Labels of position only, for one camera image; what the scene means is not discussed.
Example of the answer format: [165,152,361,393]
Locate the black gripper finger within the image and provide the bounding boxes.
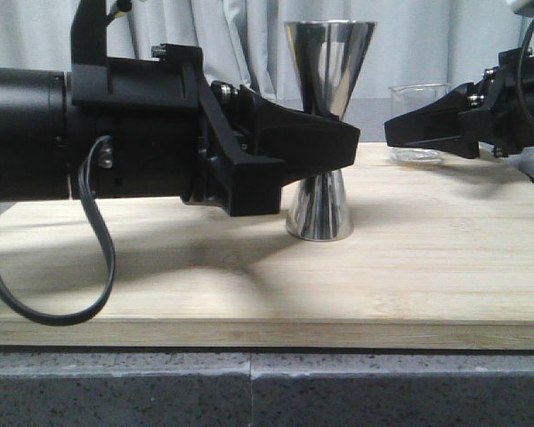
[235,86,360,167]
[199,149,347,217]

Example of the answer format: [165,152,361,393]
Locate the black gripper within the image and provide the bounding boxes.
[384,49,534,159]
[64,43,249,205]

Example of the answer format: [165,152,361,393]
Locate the clear glass beaker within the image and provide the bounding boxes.
[390,84,449,165]

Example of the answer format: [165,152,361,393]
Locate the steel double jigger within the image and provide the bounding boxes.
[285,20,377,242]

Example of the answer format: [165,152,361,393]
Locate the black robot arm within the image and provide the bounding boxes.
[0,44,360,216]

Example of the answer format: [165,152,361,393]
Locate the grey curtain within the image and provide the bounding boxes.
[0,0,534,101]

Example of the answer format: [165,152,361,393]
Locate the bamboo cutting board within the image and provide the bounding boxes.
[0,143,534,350]

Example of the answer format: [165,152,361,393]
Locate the camera mount bracket wrist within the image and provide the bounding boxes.
[70,0,133,66]

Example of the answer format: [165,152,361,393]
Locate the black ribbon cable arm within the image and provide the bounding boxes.
[0,135,117,327]

